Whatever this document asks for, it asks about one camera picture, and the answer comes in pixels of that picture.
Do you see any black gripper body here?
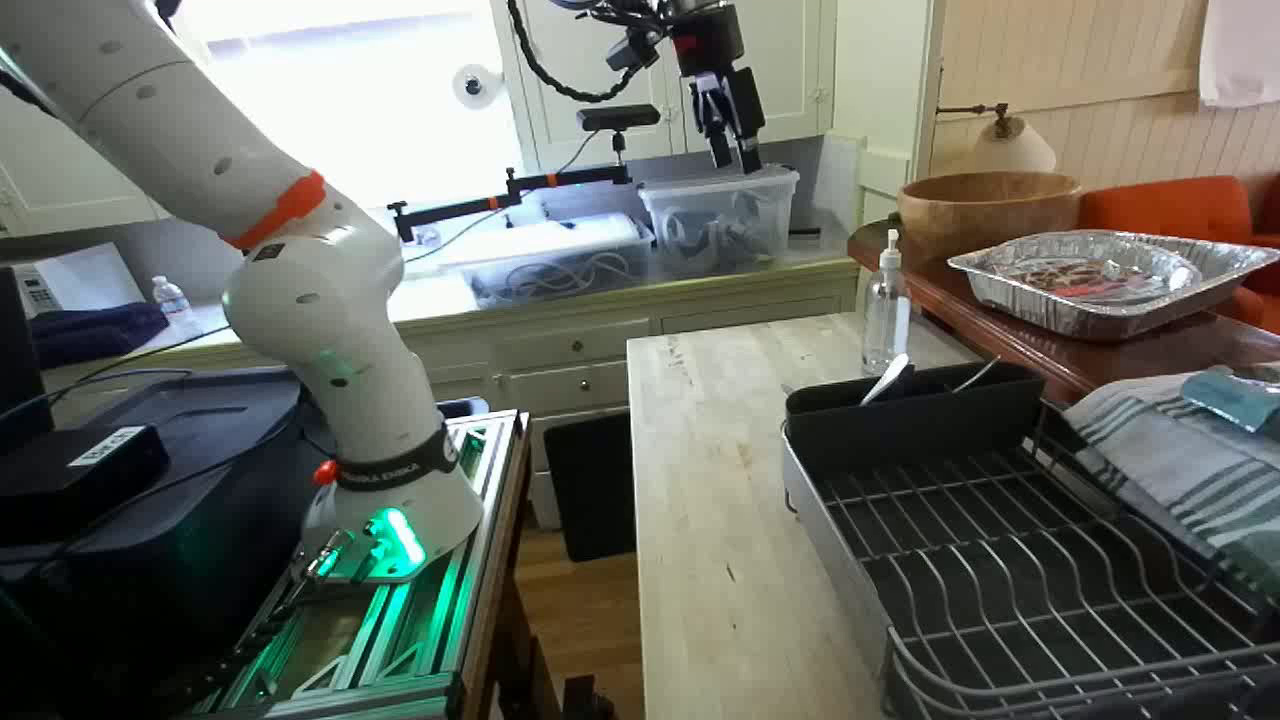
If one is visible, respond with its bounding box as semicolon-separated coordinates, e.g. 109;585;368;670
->
671;3;763;138

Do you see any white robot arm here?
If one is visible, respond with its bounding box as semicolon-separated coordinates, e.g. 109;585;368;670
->
0;0;485;585

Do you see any clear plastic storage bin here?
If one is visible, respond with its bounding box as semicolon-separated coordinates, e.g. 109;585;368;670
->
639;168;802;277

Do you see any wooden bowl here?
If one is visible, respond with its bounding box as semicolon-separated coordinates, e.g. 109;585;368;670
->
901;170;1076;268

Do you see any clear sanitizer pump bottle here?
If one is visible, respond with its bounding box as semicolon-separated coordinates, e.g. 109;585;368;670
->
864;231;911;377

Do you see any utensil in cutlery holder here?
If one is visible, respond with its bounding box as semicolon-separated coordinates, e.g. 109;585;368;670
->
859;351;911;406

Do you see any aluminium foil tray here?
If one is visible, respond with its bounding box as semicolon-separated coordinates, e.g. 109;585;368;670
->
948;226;1280;345

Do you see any brown wooden side table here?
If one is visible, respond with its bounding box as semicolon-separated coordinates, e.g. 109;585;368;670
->
906;268;1280;406

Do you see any teal sponge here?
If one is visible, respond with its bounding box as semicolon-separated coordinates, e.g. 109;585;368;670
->
1180;368;1280;431

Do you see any small water bottle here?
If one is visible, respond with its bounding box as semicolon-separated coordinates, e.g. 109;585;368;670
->
151;277;194;330

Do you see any green striped dish towel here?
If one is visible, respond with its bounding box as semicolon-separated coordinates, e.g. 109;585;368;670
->
1063;371;1280;601

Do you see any black computer box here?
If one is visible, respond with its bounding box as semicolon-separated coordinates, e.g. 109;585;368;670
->
0;371;316;720

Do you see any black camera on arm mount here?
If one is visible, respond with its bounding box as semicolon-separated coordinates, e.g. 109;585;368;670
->
387;105;661;244

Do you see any black wire drying rack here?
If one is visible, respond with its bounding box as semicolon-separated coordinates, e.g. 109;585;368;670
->
783;431;1280;720

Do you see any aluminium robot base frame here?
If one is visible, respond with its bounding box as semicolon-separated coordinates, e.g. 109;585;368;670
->
194;410;532;720

